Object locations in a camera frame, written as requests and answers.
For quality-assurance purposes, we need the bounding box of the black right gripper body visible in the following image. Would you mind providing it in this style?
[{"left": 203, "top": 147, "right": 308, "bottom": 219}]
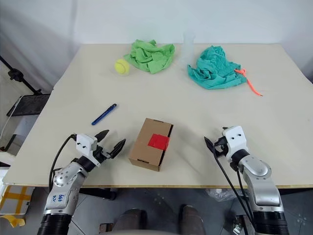
[{"left": 212, "top": 136, "right": 230, "bottom": 159}]

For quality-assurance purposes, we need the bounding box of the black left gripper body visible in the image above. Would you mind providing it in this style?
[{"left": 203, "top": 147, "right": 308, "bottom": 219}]
[{"left": 92, "top": 144, "right": 112, "bottom": 164}]

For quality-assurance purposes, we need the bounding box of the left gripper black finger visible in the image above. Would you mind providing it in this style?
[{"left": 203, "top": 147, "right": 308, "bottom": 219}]
[
  {"left": 109, "top": 138, "right": 127, "bottom": 159},
  {"left": 94, "top": 129, "right": 110, "bottom": 142}
]

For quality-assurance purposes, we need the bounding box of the blue pen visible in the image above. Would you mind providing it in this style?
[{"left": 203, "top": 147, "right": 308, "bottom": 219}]
[{"left": 91, "top": 103, "right": 117, "bottom": 126}]

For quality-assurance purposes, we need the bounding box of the brown cardboard box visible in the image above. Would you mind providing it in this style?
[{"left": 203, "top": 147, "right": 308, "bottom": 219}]
[{"left": 128, "top": 117, "right": 175, "bottom": 172}]

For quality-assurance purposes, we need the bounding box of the red tape seal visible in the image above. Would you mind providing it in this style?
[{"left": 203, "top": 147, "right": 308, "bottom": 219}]
[{"left": 148, "top": 134, "right": 170, "bottom": 150}]

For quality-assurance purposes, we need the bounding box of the clear plastic bag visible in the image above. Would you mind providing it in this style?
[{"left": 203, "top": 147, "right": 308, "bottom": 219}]
[{"left": 205, "top": 188, "right": 235, "bottom": 203}]

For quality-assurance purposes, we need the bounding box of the teal crumpled cloth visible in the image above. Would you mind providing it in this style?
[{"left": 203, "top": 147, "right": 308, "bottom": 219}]
[{"left": 187, "top": 45, "right": 246, "bottom": 90}]

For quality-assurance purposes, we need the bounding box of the yellow tennis ball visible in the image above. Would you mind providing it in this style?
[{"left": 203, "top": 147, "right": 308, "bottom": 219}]
[{"left": 114, "top": 59, "right": 130, "bottom": 75}]

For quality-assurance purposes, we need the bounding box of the dark rounded shape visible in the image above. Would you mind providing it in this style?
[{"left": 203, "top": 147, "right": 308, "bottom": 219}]
[
  {"left": 113, "top": 208, "right": 148, "bottom": 235},
  {"left": 179, "top": 205, "right": 206, "bottom": 235}
]

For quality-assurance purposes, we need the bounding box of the black flat tray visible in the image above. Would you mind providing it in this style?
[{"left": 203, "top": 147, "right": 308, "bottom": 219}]
[{"left": 6, "top": 94, "right": 51, "bottom": 117}]

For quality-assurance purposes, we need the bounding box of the clear plastic cup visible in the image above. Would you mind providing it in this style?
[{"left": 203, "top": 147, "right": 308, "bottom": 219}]
[{"left": 182, "top": 31, "right": 197, "bottom": 68}]

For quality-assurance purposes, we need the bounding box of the light green crumpled cloth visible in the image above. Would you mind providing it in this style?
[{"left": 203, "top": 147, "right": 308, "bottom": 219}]
[{"left": 123, "top": 39, "right": 176, "bottom": 74}]

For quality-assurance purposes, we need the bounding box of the black tripod stand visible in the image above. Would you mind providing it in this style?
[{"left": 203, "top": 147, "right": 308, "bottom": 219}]
[{"left": 0, "top": 55, "right": 43, "bottom": 95}]

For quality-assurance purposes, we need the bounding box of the yellow tape strip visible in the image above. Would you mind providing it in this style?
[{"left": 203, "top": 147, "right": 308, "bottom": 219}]
[{"left": 0, "top": 214, "right": 26, "bottom": 227}]

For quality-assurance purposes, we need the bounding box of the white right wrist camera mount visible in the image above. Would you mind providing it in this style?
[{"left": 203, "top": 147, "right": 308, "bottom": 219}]
[{"left": 222, "top": 126, "right": 250, "bottom": 163}]

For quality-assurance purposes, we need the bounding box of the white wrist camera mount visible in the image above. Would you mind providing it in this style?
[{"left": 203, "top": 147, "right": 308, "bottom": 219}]
[
  {"left": 222, "top": 126, "right": 250, "bottom": 163},
  {"left": 75, "top": 134, "right": 98, "bottom": 157}
]

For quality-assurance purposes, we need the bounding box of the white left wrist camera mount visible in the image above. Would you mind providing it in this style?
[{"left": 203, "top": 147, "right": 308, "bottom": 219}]
[{"left": 75, "top": 134, "right": 98, "bottom": 157}]

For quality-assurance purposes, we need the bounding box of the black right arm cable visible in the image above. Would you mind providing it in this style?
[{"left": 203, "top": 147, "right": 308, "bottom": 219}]
[
  {"left": 234, "top": 167, "right": 255, "bottom": 228},
  {"left": 213, "top": 143, "right": 256, "bottom": 235}
]

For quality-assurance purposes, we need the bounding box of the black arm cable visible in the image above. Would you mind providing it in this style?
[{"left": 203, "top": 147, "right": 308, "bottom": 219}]
[
  {"left": 48, "top": 134, "right": 77, "bottom": 193},
  {"left": 213, "top": 143, "right": 256, "bottom": 235},
  {"left": 234, "top": 167, "right": 255, "bottom": 228}
]

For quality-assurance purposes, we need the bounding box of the black table frame bar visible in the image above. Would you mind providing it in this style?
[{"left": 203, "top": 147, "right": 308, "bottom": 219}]
[{"left": 79, "top": 188, "right": 117, "bottom": 200}]

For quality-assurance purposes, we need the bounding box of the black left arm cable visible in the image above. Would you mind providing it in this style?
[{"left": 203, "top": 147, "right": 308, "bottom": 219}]
[{"left": 48, "top": 134, "right": 77, "bottom": 193}]

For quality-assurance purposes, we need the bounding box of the orange cord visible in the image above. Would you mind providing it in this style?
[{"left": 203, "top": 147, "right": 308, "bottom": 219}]
[{"left": 234, "top": 69, "right": 264, "bottom": 97}]

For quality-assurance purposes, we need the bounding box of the small metal bracket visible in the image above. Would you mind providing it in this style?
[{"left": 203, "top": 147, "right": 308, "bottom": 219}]
[{"left": 233, "top": 215, "right": 246, "bottom": 235}]

